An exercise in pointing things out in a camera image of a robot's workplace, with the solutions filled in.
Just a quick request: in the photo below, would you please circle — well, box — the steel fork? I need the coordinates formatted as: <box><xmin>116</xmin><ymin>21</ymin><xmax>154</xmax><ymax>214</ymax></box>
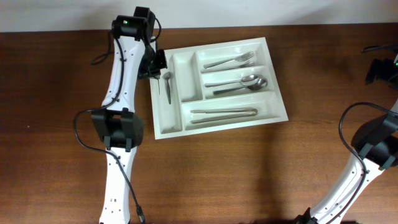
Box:
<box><xmin>203</xmin><ymin>51</ymin><xmax>254</xmax><ymax>69</ymax></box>
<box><xmin>216</xmin><ymin>62</ymin><xmax>256</xmax><ymax>72</ymax></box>

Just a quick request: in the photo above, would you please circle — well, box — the large steel spoon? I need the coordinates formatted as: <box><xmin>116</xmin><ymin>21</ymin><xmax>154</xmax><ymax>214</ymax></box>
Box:
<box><xmin>204</xmin><ymin>75</ymin><xmax>259</xmax><ymax>88</ymax></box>
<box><xmin>213</xmin><ymin>78</ymin><xmax>268</xmax><ymax>95</ymax></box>

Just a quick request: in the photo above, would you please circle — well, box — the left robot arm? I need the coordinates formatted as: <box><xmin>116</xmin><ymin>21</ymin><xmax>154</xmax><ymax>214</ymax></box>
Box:
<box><xmin>91</xmin><ymin>7</ymin><xmax>167</xmax><ymax>223</ymax></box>

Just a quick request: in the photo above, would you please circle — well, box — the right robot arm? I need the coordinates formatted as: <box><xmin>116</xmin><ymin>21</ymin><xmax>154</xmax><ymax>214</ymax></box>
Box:
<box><xmin>294</xmin><ymin>102</ymin><xmax>397</xmax><ymax>224</ymax></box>

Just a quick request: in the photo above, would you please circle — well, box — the white plastic cutlery tray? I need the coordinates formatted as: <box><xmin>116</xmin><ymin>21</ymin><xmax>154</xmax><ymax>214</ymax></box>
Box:
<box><xmin>150</xmin><ymin>37</ymin><xmax>288</xmax><ymax>139</ymax></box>

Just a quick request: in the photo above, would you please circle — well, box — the steel fork in tray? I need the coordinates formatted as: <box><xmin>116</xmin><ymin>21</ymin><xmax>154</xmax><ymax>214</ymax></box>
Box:
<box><xmin>203</xmin><ymin>51</ymin><xmax>254</xmax><ymax>69</ymax></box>

